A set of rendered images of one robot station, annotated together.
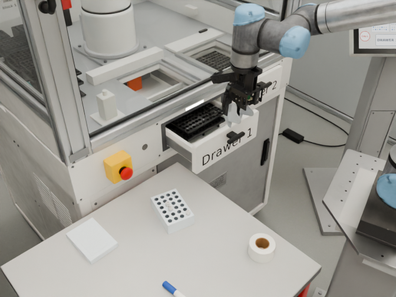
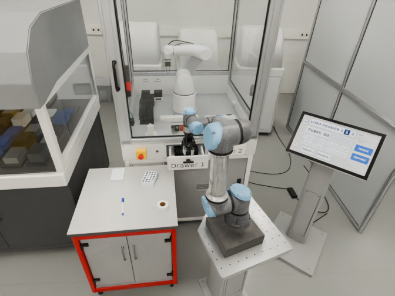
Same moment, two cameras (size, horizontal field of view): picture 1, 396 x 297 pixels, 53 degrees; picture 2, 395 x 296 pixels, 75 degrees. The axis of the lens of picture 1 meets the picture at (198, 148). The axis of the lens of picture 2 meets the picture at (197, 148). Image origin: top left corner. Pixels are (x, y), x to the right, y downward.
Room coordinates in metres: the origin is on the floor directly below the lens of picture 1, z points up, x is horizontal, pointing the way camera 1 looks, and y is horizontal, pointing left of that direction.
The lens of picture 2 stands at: (-0.12, -0.97, 1.99)
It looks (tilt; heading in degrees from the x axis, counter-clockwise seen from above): 34 degrees down; 35
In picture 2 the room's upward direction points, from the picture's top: 2 degrees clockwise
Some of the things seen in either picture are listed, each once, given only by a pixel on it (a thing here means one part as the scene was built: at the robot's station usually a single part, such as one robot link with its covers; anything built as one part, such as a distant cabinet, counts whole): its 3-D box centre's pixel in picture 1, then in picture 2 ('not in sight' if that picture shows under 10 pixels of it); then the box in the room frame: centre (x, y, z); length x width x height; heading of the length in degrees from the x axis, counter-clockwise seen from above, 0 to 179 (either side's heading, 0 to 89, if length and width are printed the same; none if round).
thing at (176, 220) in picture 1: (172, 210); (149, 178); (0.81, 0.08, 0.78); 0.12 x 0.08 x 0.04; 28
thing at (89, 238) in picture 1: (91, 240); (117, 174); (0.71, 0.29, 0.77); 0.13 x 0.09 x 0.02; 44
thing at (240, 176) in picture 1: (137, 155); (186, 161); (1.51, 0.30, 0.40); 1.03 x 0.95 x 0.80; 134
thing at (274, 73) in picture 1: (256, 89); (227, 148); (1.35, -0.22, 0.87); 0.29 x 0.02 x 0.11; 134
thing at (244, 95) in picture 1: (244, 83); (188, 139); (0.99, -0.13, 1.10); 0.09 x 0.08 x 0.12; 44
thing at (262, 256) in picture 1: (261, 247); (162, 206); (0.67, -0.17, 0.78); 0.07 x 0.07 x 0.04
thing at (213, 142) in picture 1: (226, 140); (187, 162); (1.03, -0.09, 0.87); 0.29 x 0.02 x 0.11; 134
